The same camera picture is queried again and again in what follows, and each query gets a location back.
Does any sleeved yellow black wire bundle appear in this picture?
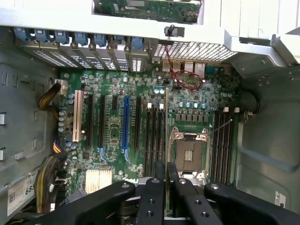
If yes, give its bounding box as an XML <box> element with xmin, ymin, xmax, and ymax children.
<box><xmin>34</xmin><ymin>138</ymin><xmax>68</xmax><ymax>214</ymax></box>

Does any grey metal PC case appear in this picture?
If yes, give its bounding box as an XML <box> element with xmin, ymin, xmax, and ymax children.
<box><xmin>0</xmin><ymin>0</ymin><xmax>300</xmax><ymax>225</ymax></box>

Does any white expansion slot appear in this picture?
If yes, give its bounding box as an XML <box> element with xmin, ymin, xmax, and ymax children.
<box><xmin>72</xmin><ymin>90</ymin><xmax>83</xmax><ymax>143</ymax></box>

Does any white printed sticker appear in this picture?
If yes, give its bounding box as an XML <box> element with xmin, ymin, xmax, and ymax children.
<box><xmin>273</xmin><ymin>190</ymin><xmax>300</xmax><ymax>207</ymax></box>

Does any black case switch knob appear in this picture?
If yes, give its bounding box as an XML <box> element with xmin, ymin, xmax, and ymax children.
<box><xmin>164</xmin><ymin>24</ymin><xmax>186</xmax><ymax>38</ymax></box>

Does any black RAM slot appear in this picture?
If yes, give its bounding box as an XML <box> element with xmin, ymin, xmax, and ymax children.
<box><xmin>223</xmin><ymin>107</ymin><xmax>230</xmax><ymax>183</ymax></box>
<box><xmin>155</xmin><ymin>109</ymin><xmax>163</xmax><ymax>165</ymax></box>
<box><xmin>218</xmin><ymin>111</ymin><xmax>225</xmax><ymax>183</ymax></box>
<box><xmin>212</xmin><ymin>111</ymin><xmax>220</xmax><ymax>183</ymax></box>
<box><xmin>143</xmin><ymin>110</ymin><xmax>151</xmax><ymax>175</ymax></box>
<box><xmin>148</xmin><ymin>103</ymin><xmax>157</xmax><ymax>175</ymax></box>
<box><xmin>159</xmin><ymin>103</ymin><xmax>167</xmax><ymax>165</ymax></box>
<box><xmin>228</xmin><ymin>107</ymin><xmax>240</xmax><ymax>183</ymax></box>

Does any red thin wire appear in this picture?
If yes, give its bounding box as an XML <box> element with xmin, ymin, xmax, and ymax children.
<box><xmin>165</xmin><ymin>44</ymin><xmax>207</xmax><ymax>90</ymax></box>

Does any metal CPU socket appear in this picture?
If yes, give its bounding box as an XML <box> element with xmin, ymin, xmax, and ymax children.
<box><xmin>169</xmin><ymin>126</ymin><xmax>211</xmax><ymax>179</ymax></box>

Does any thin socket locking lever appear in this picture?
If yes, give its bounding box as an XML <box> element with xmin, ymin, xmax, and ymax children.
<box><xmin>209</xmin><ymin>119</ymin><xmax>233</xmax><ymax>136</ymax></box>

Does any long black expansion slot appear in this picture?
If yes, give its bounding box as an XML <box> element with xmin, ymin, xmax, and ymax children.
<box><xmin>99</xmin><ymin>94</ymin><xmax>106</xmax><ymax>148</ymax></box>
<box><xmin>87</xmin><ymin>93</ymin><xmax>94</xmax><ymax>148</ymax></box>
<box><xmin>134</xmin><ymin>97</ymin><xmax>142</xmax><ymax>150</ymax></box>

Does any green motherboard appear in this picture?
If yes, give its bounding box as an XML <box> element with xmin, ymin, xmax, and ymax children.
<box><xmin>56</xmin><ymin>60</ymin><xmax>241</xmax><ymax>195</ymax></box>

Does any black round cable clamp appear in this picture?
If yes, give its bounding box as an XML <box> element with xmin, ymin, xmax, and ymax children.
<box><xmin>238</xmin><ymin>88</ymin><xmax>261</xmax><ymax>116</ymax></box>

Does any green circuit board card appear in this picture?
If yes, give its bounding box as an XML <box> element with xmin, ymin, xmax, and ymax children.
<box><xmin>93</xmin><ymin>0</ymin><xmax>203</xmax><ymax>24</ymax></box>

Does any silver chipset heat sink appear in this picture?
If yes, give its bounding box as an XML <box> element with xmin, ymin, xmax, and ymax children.
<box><xmin>85</xmin><ymin>169</ymin><xmax>113</xmax><ymax>193</ymax></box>

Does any blue expansion slot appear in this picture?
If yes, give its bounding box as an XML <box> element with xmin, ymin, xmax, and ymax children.
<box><xmin>122</xmin><ymin>96</ymin><xmax>130</xmax><ymax>152</ymax></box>

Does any blue card retention clip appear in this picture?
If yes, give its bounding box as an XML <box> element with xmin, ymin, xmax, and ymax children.
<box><xmin>13</xmin><ymin>26</ymin><xmax>33</xmax><ymax>43</ymax></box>
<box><xmin>93</xmin><ymin>33</ymin><xmax>108</xmax><ymax>48</ymax></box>
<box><xmin>75</xmin><ymin>31</ymin><xmax>89</xmax><ymax>48</ymax></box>
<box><xmin>114</xmin><ymin>35</ymin><xmax>130</xmax><ymax>45</ymax></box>
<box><xmin>34</xmin><ymin>28</ymin><xmax>54</xmax><ymax>45</ymax></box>
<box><xmin>55</xmin><ymin>30</ymin><xmax>71</xmax><ymax>45</ymax></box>
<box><xmin>130</xmin><ymin>37</ymin><xmax>144</xmax><ymax>57</ymax></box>

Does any white barcode label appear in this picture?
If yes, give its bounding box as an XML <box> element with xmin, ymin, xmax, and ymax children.
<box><xmin>7</xmin><ymin>179</ymin><xmax>36</xmax><ymax>213</ymax></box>

